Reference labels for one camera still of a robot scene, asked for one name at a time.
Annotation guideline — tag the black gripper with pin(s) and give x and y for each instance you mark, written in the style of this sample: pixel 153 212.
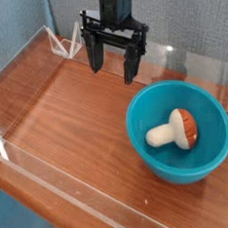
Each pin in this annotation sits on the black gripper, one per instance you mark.
pixel 130 34

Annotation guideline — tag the white brown plush mushroom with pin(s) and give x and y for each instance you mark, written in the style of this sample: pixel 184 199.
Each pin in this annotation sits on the white brown plush mushroom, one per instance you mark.
pixel 180 129

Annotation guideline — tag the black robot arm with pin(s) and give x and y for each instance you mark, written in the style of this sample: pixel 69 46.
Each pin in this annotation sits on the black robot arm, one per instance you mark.
pixel 115 11

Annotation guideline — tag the blue plastic bowl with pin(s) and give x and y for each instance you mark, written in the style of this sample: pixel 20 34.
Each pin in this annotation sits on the blue plastic bowl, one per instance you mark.
pixel 152 106

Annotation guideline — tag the clear acrylic back barrier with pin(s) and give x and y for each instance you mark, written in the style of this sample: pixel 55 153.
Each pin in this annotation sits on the clear acrylic back barrier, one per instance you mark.
pixel 165 62

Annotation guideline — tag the clear acrylic barrier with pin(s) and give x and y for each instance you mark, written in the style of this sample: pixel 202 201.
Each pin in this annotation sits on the clear acrylic barrier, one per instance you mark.
pixel 165 62
pixel 74 191
pixel 25 77

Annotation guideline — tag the clear acrylic left barrier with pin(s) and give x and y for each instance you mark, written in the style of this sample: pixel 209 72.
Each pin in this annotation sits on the clear acrylic left barrier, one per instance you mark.
pixel 25 77

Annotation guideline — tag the clear acrylic front barrier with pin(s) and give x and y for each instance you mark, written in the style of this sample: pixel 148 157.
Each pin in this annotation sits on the clear acrylic front barrier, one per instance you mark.
pixel 74 191

